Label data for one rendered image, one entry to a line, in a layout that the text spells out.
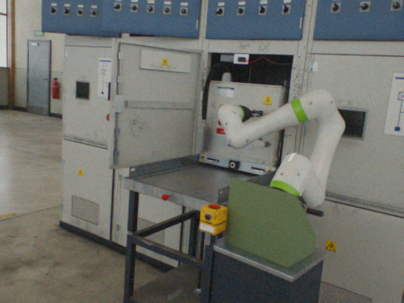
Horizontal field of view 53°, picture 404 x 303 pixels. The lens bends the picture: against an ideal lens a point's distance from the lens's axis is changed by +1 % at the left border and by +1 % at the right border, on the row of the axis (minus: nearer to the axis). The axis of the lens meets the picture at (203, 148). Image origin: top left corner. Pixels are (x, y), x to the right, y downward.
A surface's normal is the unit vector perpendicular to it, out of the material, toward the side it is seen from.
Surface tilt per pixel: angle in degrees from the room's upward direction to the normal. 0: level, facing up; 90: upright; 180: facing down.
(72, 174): 90
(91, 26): 90
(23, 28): 90
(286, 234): 90
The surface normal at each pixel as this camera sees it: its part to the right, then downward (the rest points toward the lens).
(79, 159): -0.56, 0.10
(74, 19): -0.19, 0.15
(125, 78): 0.61, 0.18
